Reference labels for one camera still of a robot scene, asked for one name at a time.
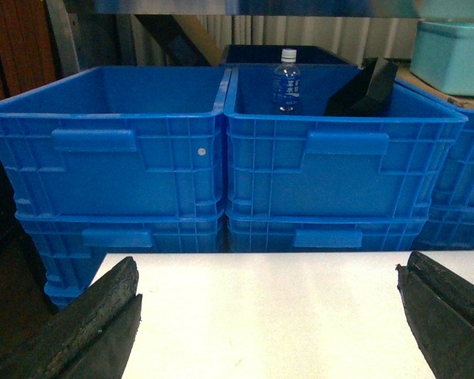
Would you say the black flat board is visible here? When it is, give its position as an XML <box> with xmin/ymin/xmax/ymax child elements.
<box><xmin>325</xmin><ymin>58</ymin><xmax>399</xmax><ymax>117</ymax></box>

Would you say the blue crate bottom left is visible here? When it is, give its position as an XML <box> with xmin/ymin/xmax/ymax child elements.
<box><xmin>16</xmin><ymin>212</ymin><xmax>224</xmax><ymax>309</ymax></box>

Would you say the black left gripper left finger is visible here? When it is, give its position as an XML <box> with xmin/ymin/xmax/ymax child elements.
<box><xmin>0</xmin><ymin>257</ymin><xmax>142</xmax><ymax>378</ymax></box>

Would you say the clear water bottle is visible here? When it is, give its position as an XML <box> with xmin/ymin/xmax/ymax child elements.
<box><xmin>273</xmin><ymin>48</ymin><xmax>301</xmax><ymax>112</ymax></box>

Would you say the blue crate top middle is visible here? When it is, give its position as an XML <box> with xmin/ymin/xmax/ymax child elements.
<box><xmin>224</xmin><ymin>66</ymin><xmax>467</xmax><ymax>219</ymax></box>

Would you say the brown cardboard sheet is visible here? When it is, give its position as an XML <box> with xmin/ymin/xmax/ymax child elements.
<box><xmin>397</xmin><ymin>67</ymin><xmax>474</xmax><ymax>110</ymax></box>

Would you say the blue crate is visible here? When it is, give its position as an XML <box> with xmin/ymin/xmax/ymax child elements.
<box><xmin>412</xmin><ymin>205</ymin><xmax>474</xmax><ymax>250</ymax></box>
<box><xmin>224</xmin><ymin>66</ymin><xmax>467</xmax><ymax>219</ymax></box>
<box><xmin>16</xmin><ymin>212</ymin><xmax>224</xmax><ymax>309</ymax></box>
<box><xmin>225</xmin><ymin>210</ymin><xmax>426</xmax><ymax>253</ymax></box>
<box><xmin>394</xmin><ymin>77</ymin><xmax>474</xmax><ymax>209</ymax></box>
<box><xmin>0</xmin><ymin>66</ymin><xmax>231</xmax><ymax>219</ymax></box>

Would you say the teal plastic box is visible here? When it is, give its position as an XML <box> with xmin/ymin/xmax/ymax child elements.
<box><xmin>410</xmin><ymin>21</ymin><xmax>474</xmax><ymax>97</ymax></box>

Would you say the blue crate top left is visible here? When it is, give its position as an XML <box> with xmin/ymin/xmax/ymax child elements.
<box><xmin>0</xmin><ymin>66</ymin><xmax>231</xmax><ymax>219</ymax></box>

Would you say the blue crate bottom right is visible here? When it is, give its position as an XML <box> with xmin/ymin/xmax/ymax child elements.
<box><xmin>412</xmin><ymin>205</ymin><xmax>474</xmax><ymax>250</ymax></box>

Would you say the blue crate top right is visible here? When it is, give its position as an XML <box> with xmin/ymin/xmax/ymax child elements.
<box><xmin>394</xmin><ymin>77</ymin><xmax>474</xmax><ymax>209</ymax></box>

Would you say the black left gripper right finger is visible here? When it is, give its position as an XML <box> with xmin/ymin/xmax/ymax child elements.
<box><xmin>396</xmin><ymin>250</ymin><xmax>474</xmax><ymax>378</ymax></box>

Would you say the blue crate bottom middle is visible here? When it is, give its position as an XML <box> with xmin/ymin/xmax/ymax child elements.
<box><xmin>225</xmin><ymin>210</ymin><xmax>426</xmax><ymax>253</ymax></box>

